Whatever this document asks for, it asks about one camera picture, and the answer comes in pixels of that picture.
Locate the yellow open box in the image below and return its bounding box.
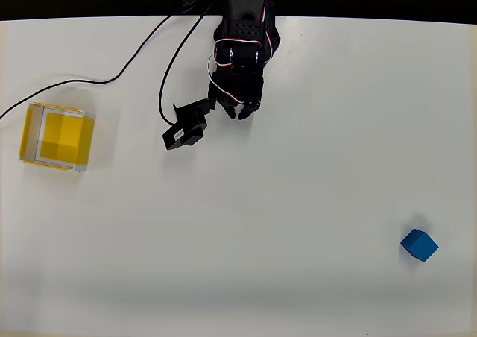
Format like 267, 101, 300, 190
19, 101, 98, 174

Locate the black gripper-mounted webcam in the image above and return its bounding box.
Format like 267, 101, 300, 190
161, 97, 218, 152

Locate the black webcam cable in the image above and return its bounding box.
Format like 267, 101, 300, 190
0, 0, 225, 126

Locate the blue cube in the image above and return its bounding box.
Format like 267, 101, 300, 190
399, 228, 440, 264

